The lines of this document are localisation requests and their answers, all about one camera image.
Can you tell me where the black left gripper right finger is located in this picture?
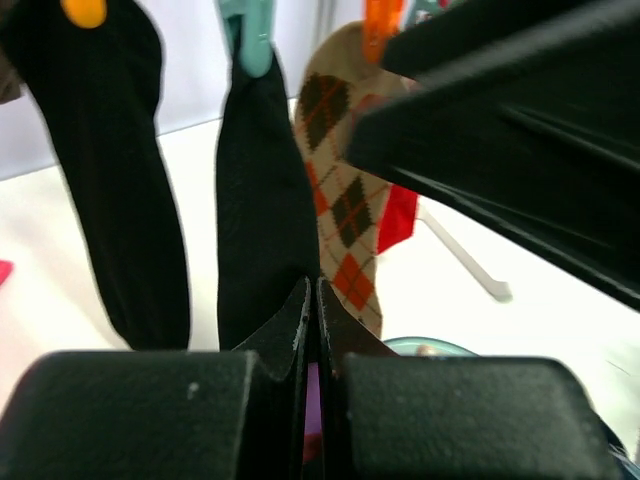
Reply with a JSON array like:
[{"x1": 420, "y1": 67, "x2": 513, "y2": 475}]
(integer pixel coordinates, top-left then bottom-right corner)
[{"x1": 316, "y1": 280, "x2": 622, "y2": 479}]

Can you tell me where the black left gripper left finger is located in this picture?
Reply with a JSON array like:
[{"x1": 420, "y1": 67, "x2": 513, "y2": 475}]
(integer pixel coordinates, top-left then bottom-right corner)
[{"x1": 1, "y1": 279, "x2": 311, "y2": 479}]

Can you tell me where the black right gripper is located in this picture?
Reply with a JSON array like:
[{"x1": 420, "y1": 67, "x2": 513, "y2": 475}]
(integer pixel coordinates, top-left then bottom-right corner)
[{"x1": 346, "y1": 0, "x2": 639, "y2": 308}]

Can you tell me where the black sock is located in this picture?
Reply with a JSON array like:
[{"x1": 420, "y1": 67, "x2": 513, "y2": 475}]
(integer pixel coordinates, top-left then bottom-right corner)
[
  {"x1": 1, "y1": 1, "x2": 191, "y2": 350},
  {"x1": 215, "y1": 49, "x2": 321, "y2": 351}
]

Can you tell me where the tan argyle sock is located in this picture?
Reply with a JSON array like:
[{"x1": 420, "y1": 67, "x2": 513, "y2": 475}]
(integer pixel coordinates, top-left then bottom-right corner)
[{"x1": 294, "y1": 21, "x2": 405, "y2": 336}]

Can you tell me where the teal laundry basket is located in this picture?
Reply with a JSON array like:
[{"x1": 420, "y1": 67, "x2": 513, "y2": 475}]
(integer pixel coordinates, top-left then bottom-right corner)
[{"x1": 383, "y1": 336, "x2": 476, "y2": 357}]

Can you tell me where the red sock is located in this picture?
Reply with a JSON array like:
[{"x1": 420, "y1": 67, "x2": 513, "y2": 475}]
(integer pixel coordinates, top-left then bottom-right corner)
[{"x1": 377, "y1": 184, "x2": 419, "y2": 255}]

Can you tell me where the white clothes rack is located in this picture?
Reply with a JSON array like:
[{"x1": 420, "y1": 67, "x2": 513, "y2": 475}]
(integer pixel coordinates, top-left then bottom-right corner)
[{"x1": 416, "y1": 204, "x2": 513, "y2": 303}]

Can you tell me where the orange argyle sock clothespin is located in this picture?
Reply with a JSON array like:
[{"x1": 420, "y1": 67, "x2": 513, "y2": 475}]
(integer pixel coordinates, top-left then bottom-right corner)
[{"x1": 362, "y1": 0, "x2": 404, "y2": 64}]

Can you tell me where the pink cloth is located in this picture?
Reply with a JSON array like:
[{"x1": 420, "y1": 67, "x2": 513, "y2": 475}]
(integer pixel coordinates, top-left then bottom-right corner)
[{"x1": 0, "y1": 259, "x2": 15, "y2": 287}]

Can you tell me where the teal clothespin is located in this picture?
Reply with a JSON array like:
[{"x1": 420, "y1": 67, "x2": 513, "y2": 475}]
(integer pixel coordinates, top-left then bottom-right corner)
[{"x1": 215, "y1": 0, "x2": 275, "y2": 78}]

